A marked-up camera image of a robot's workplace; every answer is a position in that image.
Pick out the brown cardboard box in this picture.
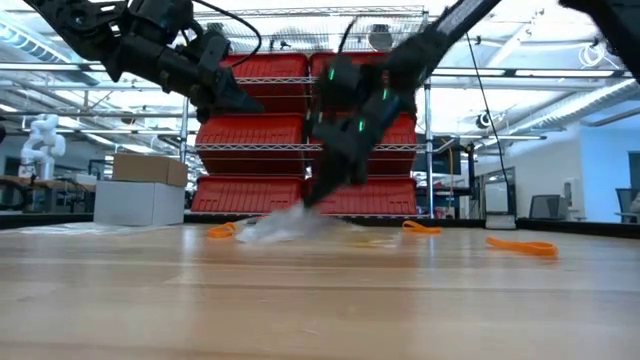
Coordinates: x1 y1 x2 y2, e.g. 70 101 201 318
110 153 189 188

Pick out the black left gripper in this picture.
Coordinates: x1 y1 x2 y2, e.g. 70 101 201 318
107 29 265 123

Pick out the chrome wire shelf rack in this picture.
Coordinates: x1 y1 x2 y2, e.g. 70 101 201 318
179 5 436 221

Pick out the clear plastic zip bag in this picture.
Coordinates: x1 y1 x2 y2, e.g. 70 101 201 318
14 222 169 236
234 202 401 249

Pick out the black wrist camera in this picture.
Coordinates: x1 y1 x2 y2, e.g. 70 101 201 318
317 53 364 109
128 0 195 34

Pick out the white box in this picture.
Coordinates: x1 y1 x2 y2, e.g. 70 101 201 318
93 179 186 227

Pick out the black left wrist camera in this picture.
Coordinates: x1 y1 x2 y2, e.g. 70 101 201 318
128 0 195 34

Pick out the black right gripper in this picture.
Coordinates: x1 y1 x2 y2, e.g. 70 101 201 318
303 64 417 207

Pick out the black monitor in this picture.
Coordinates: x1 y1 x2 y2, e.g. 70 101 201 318
413 133 462 177

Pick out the grey office chair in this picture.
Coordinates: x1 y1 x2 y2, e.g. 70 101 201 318
528 194 570 222

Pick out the dark office chair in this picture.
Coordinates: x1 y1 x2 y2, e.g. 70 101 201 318
614 188 636 224

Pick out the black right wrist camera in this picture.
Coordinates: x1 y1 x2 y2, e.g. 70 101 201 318
317 53 364 109

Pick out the white framed board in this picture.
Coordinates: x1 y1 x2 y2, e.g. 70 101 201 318
481 167 517 217

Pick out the wooden top workbench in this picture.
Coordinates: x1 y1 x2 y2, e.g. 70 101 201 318
0 174 96 214

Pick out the thin black cable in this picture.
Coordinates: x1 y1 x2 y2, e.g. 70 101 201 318
464 34 514 217

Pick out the white wall dispenser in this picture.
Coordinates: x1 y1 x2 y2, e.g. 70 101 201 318
563 178 585 212

